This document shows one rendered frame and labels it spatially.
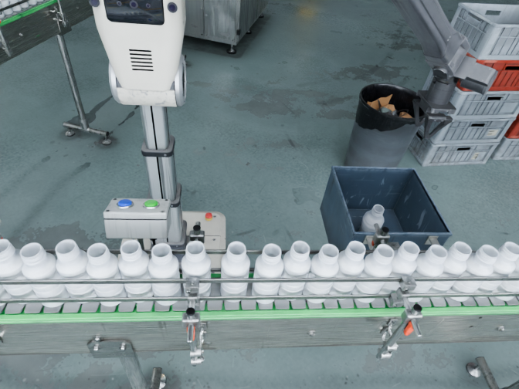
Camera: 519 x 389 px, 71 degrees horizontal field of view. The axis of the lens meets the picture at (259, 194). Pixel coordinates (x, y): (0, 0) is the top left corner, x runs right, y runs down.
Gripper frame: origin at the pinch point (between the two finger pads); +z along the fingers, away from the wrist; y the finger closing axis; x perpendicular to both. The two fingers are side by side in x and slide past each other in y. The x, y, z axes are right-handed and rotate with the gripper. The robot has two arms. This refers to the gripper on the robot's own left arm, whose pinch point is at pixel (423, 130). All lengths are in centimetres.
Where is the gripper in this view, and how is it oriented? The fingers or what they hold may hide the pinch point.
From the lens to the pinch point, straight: 111.5
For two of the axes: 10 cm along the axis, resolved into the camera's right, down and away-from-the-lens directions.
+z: -0.8, 7.4, 6.7
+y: -0.6, -6.7, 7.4
